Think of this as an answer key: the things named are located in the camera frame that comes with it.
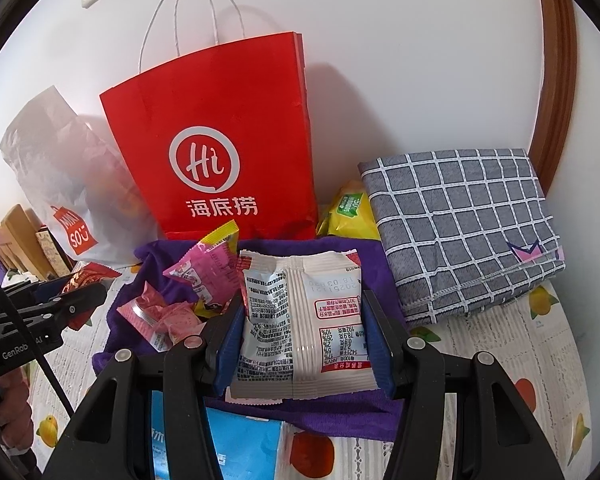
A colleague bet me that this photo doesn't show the pink striped snack packet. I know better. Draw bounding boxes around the pink striped snack packet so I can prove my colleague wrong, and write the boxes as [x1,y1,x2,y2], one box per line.
[116,282,181,353]

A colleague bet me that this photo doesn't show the fruit print table cover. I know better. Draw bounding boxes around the fruit print table cover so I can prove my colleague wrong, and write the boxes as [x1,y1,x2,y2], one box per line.
[10,260,593,480]

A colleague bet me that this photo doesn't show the brown wooden door frame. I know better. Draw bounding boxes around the brown wooden door frame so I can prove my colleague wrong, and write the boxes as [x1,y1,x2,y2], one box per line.
[527,0,578,196]

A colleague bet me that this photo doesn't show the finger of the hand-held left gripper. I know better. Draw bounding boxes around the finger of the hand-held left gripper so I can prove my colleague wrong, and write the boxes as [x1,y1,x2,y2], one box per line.
[0,275,81,307]
[27,282,109,336]

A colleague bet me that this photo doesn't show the framed picture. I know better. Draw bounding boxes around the framed picture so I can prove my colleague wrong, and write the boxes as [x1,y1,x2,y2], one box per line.
[34,227,76,278]

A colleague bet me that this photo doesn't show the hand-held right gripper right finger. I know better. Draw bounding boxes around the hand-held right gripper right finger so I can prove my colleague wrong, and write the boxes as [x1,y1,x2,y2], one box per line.
[362,290,566,480]

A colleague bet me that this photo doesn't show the purple towel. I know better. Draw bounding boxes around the purple towel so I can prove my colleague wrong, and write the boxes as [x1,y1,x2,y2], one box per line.
[91,239,406,443]

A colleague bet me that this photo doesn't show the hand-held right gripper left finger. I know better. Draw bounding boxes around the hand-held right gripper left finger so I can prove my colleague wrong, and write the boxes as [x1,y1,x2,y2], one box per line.
[39,296,246,480]

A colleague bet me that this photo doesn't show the black cable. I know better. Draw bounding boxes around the black cable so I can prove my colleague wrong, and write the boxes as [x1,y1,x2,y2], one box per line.
[0,180,77,417]

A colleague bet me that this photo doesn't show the person's left hand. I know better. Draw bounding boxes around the person's left hand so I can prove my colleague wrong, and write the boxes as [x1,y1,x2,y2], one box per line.
[0,367,36,456]

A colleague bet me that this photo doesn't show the magenta yellow snack packet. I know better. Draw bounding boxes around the magenta yellow snack packet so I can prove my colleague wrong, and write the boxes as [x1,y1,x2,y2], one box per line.
[162,225,242,318]

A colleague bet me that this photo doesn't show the grey checked folded cloth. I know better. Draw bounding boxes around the grey checked folded cloth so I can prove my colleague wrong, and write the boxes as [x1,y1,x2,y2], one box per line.
[357,147,567,325]

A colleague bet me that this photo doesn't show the red paper bag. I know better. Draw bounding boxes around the red paper bag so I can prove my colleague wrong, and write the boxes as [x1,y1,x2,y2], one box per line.
[99,0,321,242]

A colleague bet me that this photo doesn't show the wooden headboard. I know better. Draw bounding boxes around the wooden headboard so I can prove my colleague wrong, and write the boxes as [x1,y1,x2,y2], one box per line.
[0,204,46,281]

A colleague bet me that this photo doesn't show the blue tissue pack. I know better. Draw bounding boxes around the blue tissue pack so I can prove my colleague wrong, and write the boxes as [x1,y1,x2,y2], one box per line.
[150,389,286,480]

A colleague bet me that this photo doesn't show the yellow green wipes pack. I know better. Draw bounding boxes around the yellow green wipes pack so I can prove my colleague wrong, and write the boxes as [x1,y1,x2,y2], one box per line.
[316,180,381,241]

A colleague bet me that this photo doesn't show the white red snack packet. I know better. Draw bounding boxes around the white red snack packet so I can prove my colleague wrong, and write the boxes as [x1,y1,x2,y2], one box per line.
[228,250,380,403]

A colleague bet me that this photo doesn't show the white plastic shopping bag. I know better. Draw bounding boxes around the white plastic shopping bag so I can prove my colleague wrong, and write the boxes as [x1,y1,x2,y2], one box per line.
[0,85,163,267]

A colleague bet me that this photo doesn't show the pale pink snack packet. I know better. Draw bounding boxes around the pale pink snack packet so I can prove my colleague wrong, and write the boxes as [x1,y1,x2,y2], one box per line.
[155,300,206,346]

